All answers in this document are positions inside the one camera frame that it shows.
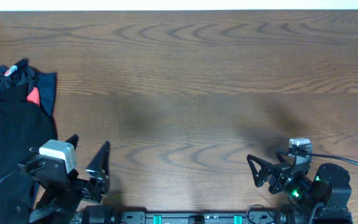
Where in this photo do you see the black t-shirt with white logo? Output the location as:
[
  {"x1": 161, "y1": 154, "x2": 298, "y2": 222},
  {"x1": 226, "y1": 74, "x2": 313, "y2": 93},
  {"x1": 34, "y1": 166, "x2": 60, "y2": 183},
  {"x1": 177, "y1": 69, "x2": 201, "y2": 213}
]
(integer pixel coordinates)
[{"x1": 0, "y1": 83, "x2": 58, "y2": 224}]

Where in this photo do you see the black patterned garment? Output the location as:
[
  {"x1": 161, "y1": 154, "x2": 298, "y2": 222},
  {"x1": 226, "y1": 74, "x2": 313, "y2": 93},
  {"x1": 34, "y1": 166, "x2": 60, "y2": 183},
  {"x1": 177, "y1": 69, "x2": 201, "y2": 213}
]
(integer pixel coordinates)
[{"x1": 0, "y1": 58, "x2": 40, "y2": 94}]

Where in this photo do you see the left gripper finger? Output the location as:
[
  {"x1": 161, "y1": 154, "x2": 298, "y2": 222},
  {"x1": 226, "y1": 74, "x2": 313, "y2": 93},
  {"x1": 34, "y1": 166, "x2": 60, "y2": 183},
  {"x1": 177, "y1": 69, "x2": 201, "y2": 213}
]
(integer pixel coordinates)
[
  {"x1": 65, "y1": 134, "x2": 79, "y2": 150},
  {"x1": 86, "y1": 141, "x2": 111, "y2": 187}
]

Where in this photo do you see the right camera cable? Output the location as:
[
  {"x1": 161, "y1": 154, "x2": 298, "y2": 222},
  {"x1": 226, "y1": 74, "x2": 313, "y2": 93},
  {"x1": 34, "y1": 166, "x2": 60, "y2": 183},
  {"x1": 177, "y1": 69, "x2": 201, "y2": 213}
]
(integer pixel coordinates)
[{"x1": 303, "y1": 151, "x2": 358, "y2": 179}]

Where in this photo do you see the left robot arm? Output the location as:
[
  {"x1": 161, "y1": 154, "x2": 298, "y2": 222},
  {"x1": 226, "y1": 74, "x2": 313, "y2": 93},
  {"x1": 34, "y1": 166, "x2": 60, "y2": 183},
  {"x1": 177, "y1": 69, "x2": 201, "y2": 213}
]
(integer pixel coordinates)
[{"x1": 0, "y1": 135, "x2": 111, "y2": 223}]

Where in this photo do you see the red garment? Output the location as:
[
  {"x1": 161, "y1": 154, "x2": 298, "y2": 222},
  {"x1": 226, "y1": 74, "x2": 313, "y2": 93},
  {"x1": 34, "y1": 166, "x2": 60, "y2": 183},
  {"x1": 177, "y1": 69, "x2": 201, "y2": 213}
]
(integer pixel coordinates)
[{"x1": 27, "y1": 87, "x2": 40, "y2": 106}]

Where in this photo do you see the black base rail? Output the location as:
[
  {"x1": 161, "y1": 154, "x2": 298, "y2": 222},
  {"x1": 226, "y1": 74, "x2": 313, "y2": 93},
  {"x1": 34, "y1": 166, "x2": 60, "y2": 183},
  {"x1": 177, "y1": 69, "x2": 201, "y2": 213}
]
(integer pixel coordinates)
[{"x1": 70, "y1": 205, "x2": 280, "y2": 224}]

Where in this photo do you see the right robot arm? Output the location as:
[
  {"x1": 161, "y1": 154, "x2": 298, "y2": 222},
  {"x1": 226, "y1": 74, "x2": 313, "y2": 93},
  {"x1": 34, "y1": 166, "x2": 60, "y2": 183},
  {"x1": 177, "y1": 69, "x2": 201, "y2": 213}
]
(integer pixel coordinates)
[{"x1": 247, "y1": 149, "x2": 353, "y2": 224}]

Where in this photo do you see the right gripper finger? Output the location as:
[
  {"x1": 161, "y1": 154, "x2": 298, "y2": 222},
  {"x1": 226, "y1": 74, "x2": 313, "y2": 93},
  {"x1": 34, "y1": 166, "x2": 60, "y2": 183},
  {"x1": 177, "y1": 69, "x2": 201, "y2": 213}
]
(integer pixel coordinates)
[
  {"x1": 247, "y1": 154, "x2": 273, "y2": 188},
  {"x1": 275, "y1": 150, "x2": 288, "y2": 163}
]

